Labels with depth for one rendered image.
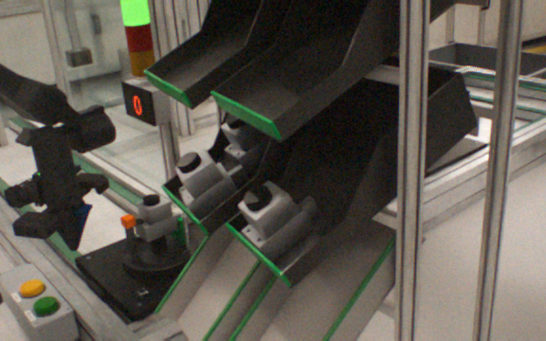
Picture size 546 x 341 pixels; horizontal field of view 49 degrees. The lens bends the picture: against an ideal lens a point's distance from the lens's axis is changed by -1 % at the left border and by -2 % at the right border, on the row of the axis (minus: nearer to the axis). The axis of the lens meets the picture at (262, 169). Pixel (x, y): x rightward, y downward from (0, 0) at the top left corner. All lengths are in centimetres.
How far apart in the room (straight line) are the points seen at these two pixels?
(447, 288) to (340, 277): 48
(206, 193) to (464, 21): 560
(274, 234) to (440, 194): 80
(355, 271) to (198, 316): 26
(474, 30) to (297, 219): 579
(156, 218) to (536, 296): 70
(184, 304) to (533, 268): 71
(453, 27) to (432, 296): 506
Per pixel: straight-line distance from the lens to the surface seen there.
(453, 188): 142
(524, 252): 135
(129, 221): 105
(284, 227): 64
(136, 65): 120
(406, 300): 69
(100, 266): 114
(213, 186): 74
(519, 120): 193
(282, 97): 61
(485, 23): 648
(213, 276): 90
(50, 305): 106
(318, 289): 77
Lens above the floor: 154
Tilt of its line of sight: 24 degrees down
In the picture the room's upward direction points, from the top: 5 degrees counter-clockwise
